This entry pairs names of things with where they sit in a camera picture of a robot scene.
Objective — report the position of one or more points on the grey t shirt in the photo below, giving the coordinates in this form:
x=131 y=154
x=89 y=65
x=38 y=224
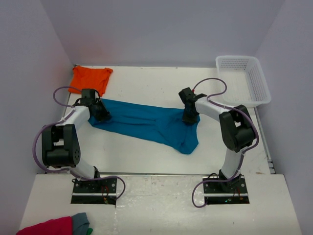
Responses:
x=80 y=224

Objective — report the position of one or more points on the orange folded t shirt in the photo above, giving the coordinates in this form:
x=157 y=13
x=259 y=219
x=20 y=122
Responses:
x=87 y=78

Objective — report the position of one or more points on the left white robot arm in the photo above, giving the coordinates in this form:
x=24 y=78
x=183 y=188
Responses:
x=60 y=144

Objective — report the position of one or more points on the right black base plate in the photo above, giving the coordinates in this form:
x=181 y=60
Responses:
x=234 y=192

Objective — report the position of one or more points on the red t shirt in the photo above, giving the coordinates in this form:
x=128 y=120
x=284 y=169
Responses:
x=60 y=226

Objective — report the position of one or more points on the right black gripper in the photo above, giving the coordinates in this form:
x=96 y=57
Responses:
x=191 y=121

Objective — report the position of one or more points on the green t shirt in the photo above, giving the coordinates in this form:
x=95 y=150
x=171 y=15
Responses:
x=89 y=231

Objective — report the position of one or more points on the blue t shirt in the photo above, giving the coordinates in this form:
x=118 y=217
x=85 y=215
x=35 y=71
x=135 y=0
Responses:
x=151 y=123

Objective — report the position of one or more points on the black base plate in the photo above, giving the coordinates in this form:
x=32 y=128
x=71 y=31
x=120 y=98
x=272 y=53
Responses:
x=94 y=192
x=234 y=192

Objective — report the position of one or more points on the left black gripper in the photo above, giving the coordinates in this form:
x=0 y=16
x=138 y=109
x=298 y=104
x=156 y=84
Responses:
x=105 y=115

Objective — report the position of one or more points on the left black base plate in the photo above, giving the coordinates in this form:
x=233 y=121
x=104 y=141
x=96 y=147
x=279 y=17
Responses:
x=94 y=192

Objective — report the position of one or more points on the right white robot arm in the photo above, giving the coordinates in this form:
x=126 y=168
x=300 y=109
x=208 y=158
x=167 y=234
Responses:
x=237 y=129

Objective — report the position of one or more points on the white plastic basket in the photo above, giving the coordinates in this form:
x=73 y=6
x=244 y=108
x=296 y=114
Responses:
x=246 y=83

